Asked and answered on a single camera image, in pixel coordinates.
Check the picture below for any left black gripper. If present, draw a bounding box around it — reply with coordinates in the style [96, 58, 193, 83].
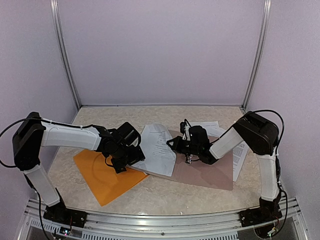
[111, 144, 145, 174]

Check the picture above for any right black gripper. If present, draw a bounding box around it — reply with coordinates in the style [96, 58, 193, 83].
[166, 136, 200, 156]

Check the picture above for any white printed sheet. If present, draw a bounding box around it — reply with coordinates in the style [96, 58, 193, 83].
[131, 123, 176, 177]
[206, 126, 226, 138]
[190, 121, 220, 129]

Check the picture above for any pink-brown file folder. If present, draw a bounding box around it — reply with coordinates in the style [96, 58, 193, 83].
[145, 131, 233, 191]

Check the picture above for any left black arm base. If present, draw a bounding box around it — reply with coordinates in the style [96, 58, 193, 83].
[43, 192, 88, 228]

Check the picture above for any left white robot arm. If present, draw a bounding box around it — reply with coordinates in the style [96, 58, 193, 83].
[12, 111, 146, 223]

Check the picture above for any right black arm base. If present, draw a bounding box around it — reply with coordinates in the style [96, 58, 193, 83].
[238, 193, 283, 227]

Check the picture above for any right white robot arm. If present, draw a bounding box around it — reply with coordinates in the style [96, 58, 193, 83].
[166, 110, 284, 222]

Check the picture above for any metal folder clip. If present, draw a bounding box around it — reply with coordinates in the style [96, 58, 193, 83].
[185, 153, 193, 164]

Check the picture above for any orange folder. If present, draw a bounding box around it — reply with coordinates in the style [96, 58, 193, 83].
[73, 149, 148, 207]

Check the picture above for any white printed sheet back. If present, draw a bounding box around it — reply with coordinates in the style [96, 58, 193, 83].
[190, 121, 220, 129]

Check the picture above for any white printed sheet dense text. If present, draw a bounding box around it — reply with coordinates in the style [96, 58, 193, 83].
[232, 141, 249, 182]

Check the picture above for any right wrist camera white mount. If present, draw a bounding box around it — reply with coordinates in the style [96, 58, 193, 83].
[180, 119, 191, 141]

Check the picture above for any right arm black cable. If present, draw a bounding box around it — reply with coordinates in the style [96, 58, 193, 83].
[254, 109, 286, 156]

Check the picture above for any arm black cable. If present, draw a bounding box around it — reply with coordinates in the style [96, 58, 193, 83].
[254, 109, 286, 156]
[0, 117, 96, 169]

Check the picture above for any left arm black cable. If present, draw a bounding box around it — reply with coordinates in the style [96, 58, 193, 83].
[0, 117, 96, 169]

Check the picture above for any left aluminium frame post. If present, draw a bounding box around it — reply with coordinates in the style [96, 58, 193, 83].
[50, 0, 82, 110]

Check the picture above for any aluminium frame post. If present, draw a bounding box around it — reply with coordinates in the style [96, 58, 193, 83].
[241, 0, 272, 112]
[50, 0, 82, 110]

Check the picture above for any right aluminium frame post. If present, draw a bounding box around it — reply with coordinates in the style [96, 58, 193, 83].
[241, 0, 272, 112]

